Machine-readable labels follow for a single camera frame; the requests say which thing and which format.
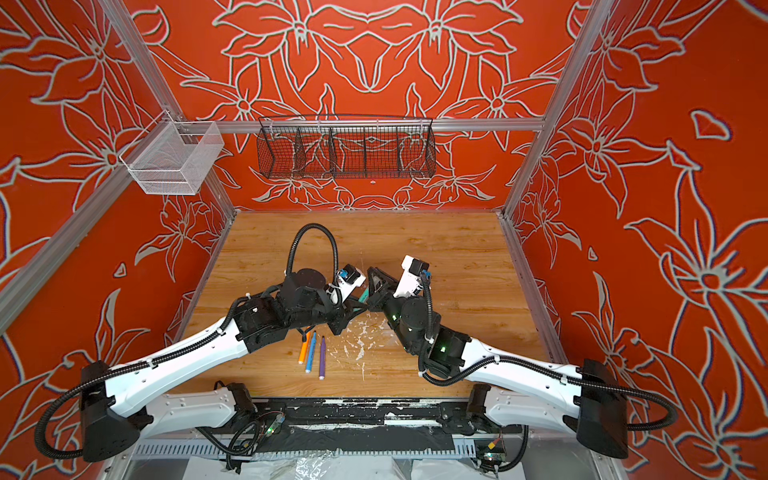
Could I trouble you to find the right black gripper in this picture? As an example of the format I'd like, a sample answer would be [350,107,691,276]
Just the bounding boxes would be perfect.
[364,269,422,360]

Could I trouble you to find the purple marker pen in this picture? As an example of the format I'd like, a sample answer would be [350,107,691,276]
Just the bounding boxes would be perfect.
[318,336,327,380]

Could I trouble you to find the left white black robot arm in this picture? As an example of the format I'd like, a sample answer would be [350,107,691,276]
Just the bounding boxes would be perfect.
[80,265,366,463]

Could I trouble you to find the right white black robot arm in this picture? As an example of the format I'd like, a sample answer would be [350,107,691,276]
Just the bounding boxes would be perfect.
[368,267,629,459]

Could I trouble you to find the orange marker pen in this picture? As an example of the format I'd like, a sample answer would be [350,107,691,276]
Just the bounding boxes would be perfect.
[298,336,310,365]

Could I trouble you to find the blue marker pen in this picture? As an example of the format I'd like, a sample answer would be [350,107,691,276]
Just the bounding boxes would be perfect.
[305,332,317,373]

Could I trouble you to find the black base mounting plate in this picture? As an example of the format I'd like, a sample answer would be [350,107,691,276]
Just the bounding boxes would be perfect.
[202,397,523,454]

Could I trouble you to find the small green circuit board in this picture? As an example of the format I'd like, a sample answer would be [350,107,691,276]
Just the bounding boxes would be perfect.
[476,439,511,474]

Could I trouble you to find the white mesh basket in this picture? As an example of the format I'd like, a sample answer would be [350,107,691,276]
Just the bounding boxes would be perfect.
[118,111,224,195]

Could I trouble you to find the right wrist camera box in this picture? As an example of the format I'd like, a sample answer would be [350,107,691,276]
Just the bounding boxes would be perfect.
[394,255,430,298]

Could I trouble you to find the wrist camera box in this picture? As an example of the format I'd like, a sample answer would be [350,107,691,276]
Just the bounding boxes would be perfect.
[330,264,366,304]
[394,255,430,298]

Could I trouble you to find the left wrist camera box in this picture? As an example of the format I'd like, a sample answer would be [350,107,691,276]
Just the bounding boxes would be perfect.
[330,264,366,304]

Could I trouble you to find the black wire basket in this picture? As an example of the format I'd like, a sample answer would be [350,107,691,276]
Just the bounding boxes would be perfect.
[256,115,437,180]

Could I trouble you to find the white slotted cable duct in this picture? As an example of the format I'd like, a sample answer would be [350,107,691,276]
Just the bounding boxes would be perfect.
[128,439,477,461]

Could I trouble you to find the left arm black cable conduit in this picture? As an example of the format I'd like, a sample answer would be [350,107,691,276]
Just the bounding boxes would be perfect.
[34,223,340,461]

